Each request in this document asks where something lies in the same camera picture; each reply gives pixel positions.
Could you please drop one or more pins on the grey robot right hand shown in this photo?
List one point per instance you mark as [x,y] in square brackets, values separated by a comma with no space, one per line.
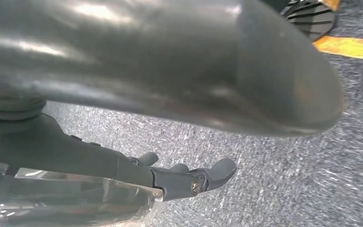
[169,62]

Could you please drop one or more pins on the black robot foot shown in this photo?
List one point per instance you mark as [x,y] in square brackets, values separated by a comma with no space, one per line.
[313,18]

